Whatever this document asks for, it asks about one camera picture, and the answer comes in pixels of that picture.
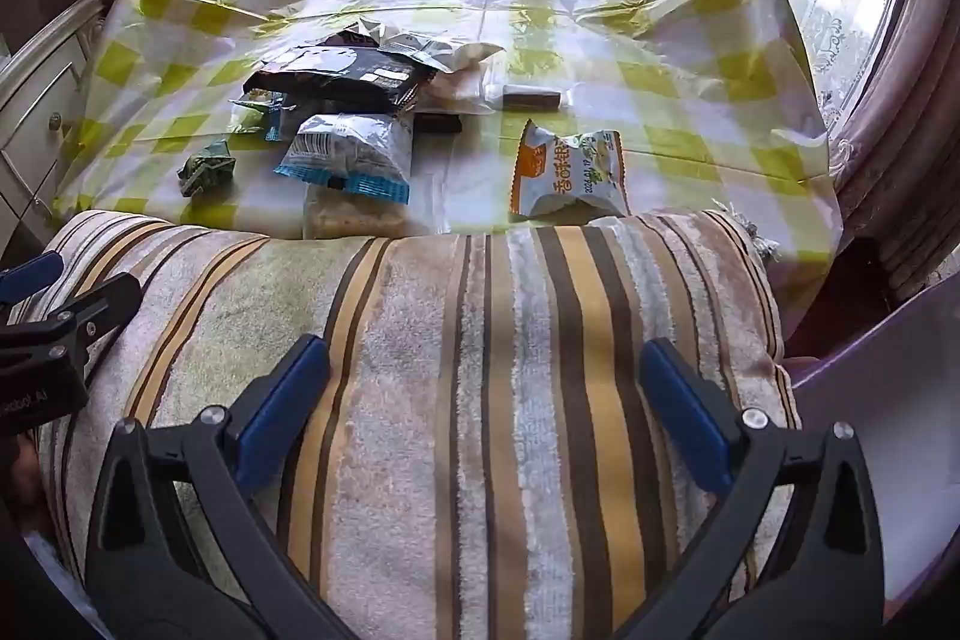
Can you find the empty clear plastic packet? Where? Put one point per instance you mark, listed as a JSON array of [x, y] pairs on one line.
[[454, 93]]

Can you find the beige white snack packet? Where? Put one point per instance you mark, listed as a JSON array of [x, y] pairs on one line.
[[450, 57]]

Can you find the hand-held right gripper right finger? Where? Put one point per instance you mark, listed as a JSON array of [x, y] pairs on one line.
[[690, 407]]

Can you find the green pea snack packet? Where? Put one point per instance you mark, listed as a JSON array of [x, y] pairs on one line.
[[255, 102]]

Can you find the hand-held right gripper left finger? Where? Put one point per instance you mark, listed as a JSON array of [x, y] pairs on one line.
[[289, 392]]

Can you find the brown candy in clear wrapper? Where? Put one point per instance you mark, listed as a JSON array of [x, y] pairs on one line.
[[532, 100]]

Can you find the white cabinet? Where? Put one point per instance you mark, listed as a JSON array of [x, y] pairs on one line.
[[37, 108]]

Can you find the pink patterned curtain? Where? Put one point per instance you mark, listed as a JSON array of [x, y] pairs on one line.
[[900, 160]]

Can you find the white green fruit packet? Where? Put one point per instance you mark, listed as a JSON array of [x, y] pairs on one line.
[[562, 175]]

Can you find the small dark green wrapper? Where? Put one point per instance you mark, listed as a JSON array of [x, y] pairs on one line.
[[206, 168]]

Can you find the clear biscuit packet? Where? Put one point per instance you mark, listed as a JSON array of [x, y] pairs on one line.
[[352, 220]]

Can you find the large black snack packet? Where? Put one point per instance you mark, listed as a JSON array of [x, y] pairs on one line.
[[337, 78]]

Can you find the striped brown beige towel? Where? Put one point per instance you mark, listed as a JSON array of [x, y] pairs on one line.
[[480, 385]]

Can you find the yellow-green checked plastic tablecloth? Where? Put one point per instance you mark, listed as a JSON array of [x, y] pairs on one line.
[[525, 10]]

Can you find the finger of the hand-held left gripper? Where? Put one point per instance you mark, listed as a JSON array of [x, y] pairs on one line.
[[105, 310], [30, 280]]

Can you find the blue white snack packet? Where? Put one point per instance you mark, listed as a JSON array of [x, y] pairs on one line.
[[345, 149]]

